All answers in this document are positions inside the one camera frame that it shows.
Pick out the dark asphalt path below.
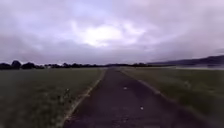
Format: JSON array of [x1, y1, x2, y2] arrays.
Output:
[[62, 67, 214, 128]]

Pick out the pale path edge strip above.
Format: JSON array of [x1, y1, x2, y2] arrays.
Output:
[[57, 68, 108, 128]]

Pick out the green grass field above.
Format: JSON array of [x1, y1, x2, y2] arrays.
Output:
[[120, 66, 224, 128], [0, 67, 107, 128]]

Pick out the dark distant hill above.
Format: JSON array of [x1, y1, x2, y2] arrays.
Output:
[[146, 54, 224, 69]]

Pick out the row of dark trees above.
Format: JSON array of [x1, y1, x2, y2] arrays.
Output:
[[0, 60, 158, 71]]

